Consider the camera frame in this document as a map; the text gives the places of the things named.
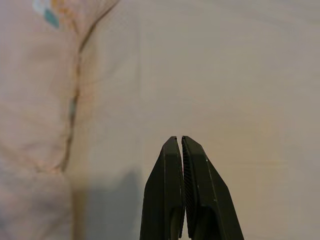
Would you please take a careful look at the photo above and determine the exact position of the pink dotted pillow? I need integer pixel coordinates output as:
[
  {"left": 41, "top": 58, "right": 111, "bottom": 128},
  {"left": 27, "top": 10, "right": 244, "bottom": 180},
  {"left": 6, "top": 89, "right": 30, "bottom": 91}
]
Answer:
[{"left": 0, "top": 0, "right": 123, "bottom": 240}]

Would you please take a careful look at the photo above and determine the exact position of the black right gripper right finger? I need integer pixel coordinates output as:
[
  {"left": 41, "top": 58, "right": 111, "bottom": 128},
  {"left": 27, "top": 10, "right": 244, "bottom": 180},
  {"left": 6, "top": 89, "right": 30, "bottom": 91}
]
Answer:
[{"left": 180, "top": 135, "right": 245, "bottom": 240}]

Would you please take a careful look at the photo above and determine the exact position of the cream sheeted mattress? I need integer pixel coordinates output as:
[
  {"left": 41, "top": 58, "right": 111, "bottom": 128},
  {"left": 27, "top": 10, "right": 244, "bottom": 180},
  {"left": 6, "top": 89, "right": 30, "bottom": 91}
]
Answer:
[{"left": 62, "top": 0, "right": 320, "bottom": 240}]

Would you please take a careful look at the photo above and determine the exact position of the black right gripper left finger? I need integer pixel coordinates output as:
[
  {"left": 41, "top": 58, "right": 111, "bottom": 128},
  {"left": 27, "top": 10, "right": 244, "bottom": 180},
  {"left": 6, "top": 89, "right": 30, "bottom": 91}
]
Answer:
[{"left": 139, "top": 135, "right": 186, "bottom": 240}]

